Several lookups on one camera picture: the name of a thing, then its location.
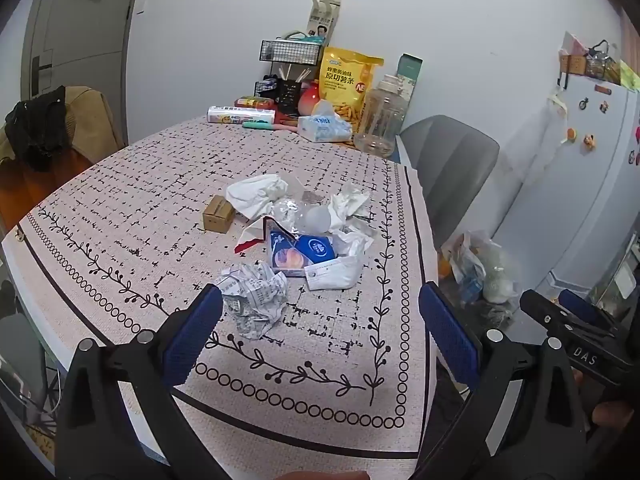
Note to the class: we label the large white tissue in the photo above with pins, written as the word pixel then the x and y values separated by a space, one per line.
pixel 255 195

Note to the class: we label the orange fridge magnet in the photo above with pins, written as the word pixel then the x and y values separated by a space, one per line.
pixel 571 135

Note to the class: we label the clear plastic wrapper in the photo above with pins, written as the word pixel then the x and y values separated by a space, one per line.
pixel 305 215

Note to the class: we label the white tissue pack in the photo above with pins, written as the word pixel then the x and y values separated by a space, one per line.
pixel 322 127

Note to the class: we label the black pen holder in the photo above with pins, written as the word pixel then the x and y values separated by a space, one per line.
pixel 290 97

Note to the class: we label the tan covered chair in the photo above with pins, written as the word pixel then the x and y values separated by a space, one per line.
pixel 90 115

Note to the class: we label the white paper wrapper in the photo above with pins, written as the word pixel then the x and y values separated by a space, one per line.
pixel 332 272

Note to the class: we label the yellow fridge magnet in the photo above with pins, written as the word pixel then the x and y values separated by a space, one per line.
pixel 589 142

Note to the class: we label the pink pen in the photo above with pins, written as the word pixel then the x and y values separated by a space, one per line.
pixel 286 130

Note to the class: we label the small cardboard box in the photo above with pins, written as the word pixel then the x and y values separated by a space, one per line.
pixel 217 215

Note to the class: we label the green box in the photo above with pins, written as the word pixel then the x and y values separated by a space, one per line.
pixel 411 72

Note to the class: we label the white hanging bag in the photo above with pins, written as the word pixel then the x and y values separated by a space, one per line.
pixel 556 125

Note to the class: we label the white roll of bags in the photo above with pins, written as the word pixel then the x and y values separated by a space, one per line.
pixel 240 115

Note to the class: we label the teal pen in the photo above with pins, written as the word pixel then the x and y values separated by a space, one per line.
pixel 257 125

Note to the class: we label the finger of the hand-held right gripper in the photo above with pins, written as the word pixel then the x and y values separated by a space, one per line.
pixel 582 306
pixel 542 312

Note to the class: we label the yellow snack bag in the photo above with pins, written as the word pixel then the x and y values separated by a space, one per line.
pixel 347 85

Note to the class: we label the red round vase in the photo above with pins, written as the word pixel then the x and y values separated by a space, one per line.
pixel 311 100

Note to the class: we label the grey chair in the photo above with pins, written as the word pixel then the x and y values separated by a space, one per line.
pixel 450 170

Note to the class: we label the blue snack packet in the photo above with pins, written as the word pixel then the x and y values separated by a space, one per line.
pixel 300 252

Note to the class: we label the red packet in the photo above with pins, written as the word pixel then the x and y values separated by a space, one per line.
pixel 255 102

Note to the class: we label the person's right hand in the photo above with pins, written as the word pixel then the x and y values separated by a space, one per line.
pixel 612 414

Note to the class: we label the white fridge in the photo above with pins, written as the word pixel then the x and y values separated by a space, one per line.
pixel 585 195

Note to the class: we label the crumpled white plastic wrapper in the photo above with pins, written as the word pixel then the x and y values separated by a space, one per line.
pixel 356 242

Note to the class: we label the dark blue small container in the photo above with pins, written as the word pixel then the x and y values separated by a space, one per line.
pixel 267 86

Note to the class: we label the plastic bag with rubbish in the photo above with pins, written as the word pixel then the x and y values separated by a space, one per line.
pixel 482 270

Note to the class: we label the printed paper tote bag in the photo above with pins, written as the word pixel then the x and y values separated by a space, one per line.
pixel 324 17

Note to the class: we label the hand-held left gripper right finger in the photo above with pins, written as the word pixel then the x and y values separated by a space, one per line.
pixel 447 330

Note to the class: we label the red and white wrapper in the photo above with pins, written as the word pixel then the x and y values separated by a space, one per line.
pixel 250 237

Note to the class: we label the wooden box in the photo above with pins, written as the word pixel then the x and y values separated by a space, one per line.
pixel 573 64

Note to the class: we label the small crumpled white tissue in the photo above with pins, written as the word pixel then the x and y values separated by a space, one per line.
pixel 347 205

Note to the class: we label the printed receipt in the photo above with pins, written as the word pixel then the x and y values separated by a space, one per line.
pixel 255 300

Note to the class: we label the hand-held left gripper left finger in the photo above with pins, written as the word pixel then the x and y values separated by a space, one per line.
pixel 192 335

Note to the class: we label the clear plastic jug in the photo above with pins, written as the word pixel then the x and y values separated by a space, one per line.
pixel 382 120

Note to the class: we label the grey door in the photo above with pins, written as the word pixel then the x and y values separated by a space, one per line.
pixel 85 30

